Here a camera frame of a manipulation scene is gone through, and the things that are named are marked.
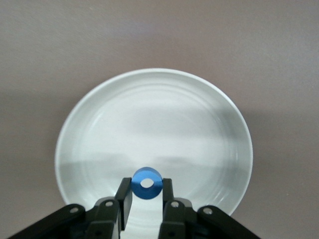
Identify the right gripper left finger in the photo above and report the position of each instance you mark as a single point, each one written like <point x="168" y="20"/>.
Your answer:
<point x="107" y="219"/>

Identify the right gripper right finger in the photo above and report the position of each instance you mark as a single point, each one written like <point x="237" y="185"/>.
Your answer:
<point x="174" y="219"/>

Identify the blue foam letter o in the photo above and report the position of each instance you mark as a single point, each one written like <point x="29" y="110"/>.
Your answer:
<point x="139" y="191"/>

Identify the beige brown plate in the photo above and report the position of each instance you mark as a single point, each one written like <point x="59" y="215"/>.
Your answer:
<point x="149" y="124"/>

